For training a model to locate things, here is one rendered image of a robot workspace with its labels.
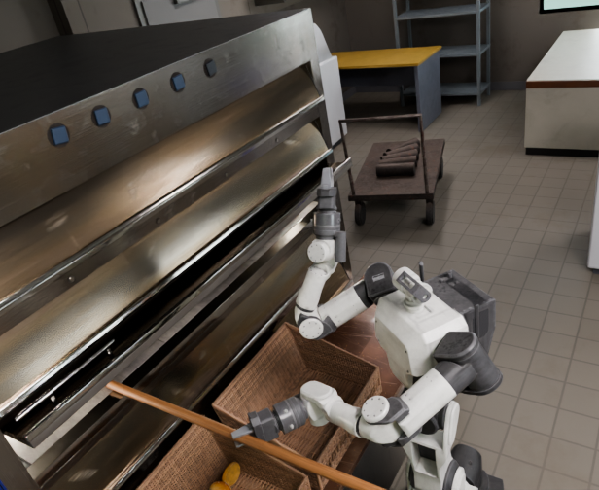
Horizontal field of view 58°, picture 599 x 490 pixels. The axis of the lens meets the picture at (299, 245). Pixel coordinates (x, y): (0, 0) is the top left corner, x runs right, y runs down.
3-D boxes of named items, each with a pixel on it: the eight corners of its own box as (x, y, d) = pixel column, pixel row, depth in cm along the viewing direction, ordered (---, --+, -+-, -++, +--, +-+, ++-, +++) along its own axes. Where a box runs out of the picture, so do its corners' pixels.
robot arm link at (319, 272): (330, 234, 178) (316, 269, 182) (316, 237, 170) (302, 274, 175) (345, 243, 175) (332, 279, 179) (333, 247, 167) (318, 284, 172)
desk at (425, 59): (341, 111, 802) (333, 52, 760) (443, 111, 720) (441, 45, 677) (314, 130, 747) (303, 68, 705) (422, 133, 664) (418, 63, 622)
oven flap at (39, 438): (34, 449, 138) (-2, 432, 150) (353, 165, 260) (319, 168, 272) (29, 442, 137) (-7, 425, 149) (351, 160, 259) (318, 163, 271)
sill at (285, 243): (27, 480, 162) (21, 472, 160) (324, 205, 284) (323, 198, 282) (39, 488, 158) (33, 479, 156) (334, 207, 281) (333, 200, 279)
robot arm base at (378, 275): (369, 293, 189) (396, 273, 188) (389, 321, 181) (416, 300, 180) (353, 276, 177) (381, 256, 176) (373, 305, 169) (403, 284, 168)
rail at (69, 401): (29, 442, 137) (25, 440, 139) (351, 160, 259) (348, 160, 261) (25, 437, 137) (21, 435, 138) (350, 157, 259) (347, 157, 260)
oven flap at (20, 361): (-5, 417, 143) (-53, 358, 137) (326, 154, 265) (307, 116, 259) (1, 418, 140) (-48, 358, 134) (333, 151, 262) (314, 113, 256)
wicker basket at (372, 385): (225, 450, 229) (207, 404, 215) (295, 363, 267) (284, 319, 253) (323, 494, 203) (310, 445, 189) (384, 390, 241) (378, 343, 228)
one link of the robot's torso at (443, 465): (420, 463, 210) (411, 376, 187) (465, 479, 201) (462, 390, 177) (405, 495, 199) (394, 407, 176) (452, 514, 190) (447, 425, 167)
